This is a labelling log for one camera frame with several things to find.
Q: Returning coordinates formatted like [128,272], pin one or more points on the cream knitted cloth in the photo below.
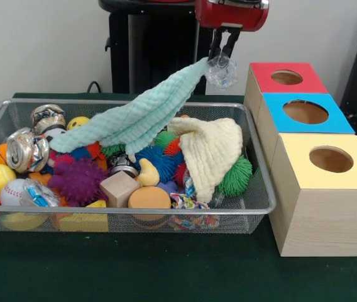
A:
[213,154]

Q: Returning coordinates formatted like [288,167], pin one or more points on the clear plastic wrapper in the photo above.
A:
[222,72]

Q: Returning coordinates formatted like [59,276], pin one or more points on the blue spiky ball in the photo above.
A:
[158,160]

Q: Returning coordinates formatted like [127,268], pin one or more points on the wooden cube block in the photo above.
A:
[119,189]

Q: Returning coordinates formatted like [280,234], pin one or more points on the mint green cloth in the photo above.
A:
[134,123]

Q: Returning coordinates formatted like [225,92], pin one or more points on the clear mesh bin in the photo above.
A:
[241,220]

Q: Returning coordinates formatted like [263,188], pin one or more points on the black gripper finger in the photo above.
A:
[231,41]
[215,44]

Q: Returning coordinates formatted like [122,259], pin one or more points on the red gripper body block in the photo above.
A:
[229,16]

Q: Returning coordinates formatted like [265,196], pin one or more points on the crushed silver can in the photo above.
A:
[26,151]

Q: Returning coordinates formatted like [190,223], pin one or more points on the orange round disc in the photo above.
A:
[148,198]

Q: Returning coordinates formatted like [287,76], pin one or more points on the purple spiky ball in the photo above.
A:
[78,180]

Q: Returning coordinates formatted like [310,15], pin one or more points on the dark green table cloth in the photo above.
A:
[166,270]

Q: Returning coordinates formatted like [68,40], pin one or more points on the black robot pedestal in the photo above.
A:
[159,56]

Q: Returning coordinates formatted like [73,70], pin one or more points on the green spiky ball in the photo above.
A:
[235,177]
[112,150]

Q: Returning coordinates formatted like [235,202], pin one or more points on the wooden three-hole sorting box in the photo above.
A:
[317,214]

